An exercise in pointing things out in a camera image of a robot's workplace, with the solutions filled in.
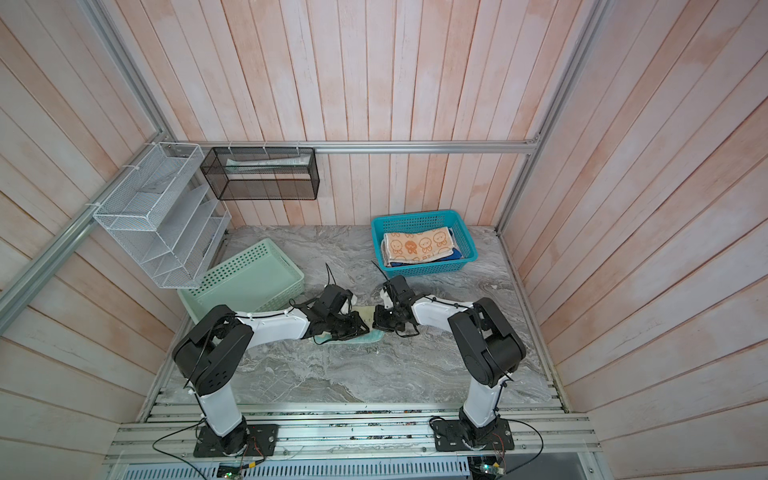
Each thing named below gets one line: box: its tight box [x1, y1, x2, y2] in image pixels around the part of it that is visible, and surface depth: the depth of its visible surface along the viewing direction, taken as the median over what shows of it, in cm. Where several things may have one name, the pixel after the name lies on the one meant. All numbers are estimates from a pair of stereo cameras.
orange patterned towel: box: [381, 226, 454, 267], surface depth 110 cm
